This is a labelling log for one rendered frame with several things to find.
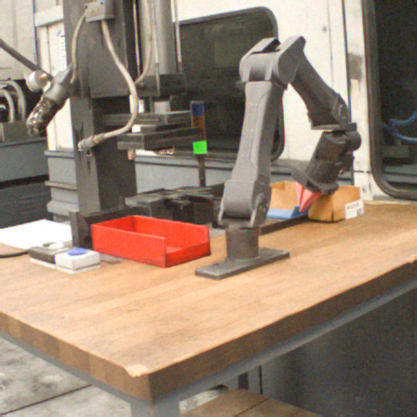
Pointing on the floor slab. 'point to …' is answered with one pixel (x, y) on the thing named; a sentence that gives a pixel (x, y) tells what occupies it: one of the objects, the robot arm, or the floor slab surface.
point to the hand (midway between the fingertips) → (302, 208)
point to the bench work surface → (207, 312)
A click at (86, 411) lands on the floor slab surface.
